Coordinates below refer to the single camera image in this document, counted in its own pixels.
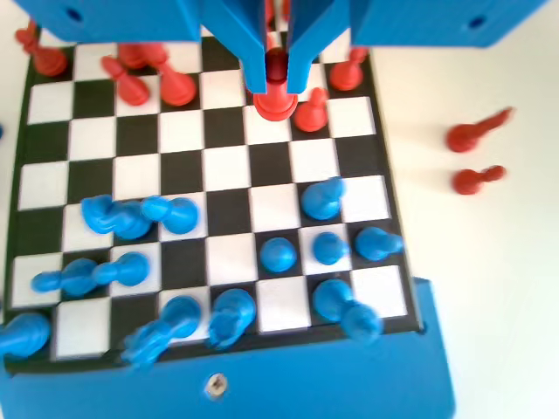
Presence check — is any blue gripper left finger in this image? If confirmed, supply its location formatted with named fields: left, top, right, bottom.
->
left=200, top=0, right=268, bottom=94

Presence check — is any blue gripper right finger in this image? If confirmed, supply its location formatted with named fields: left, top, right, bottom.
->
left=286, top=0, right=351, bottom=94

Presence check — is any red knight chess piece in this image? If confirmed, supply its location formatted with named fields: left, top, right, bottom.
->
left=445, top=106, right=515, bottom=154

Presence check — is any blue queen chess piece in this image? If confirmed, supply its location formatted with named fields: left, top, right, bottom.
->
left=120, top=295, right=204, bottom=368

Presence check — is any group of blue chess pieces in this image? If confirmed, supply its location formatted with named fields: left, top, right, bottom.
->
left=0, top=277, right=458, bottom=419

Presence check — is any black and white chessboard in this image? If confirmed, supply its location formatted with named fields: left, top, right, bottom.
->
left=2, top=25, right=427, bottom=377

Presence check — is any silver base plate screw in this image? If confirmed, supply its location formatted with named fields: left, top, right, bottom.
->
left=204, top=373, right=228, bottom=399

